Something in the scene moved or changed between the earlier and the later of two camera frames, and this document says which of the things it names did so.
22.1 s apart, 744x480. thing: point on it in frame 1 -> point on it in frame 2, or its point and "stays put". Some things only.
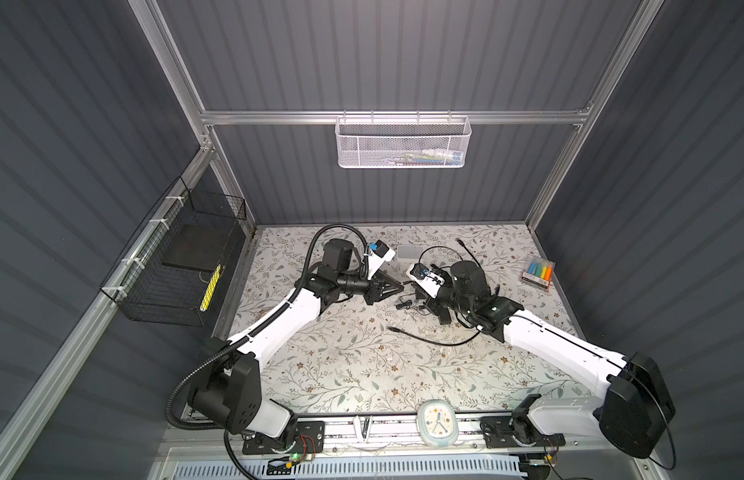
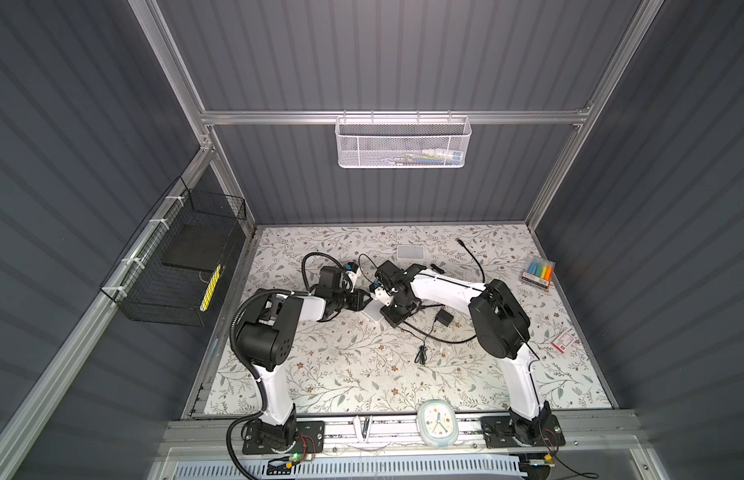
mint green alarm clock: (437, 423) stays put
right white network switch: (409, 251) stays put
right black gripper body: (445, 299) -> (396, 311)
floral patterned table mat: (398, 353) stays put
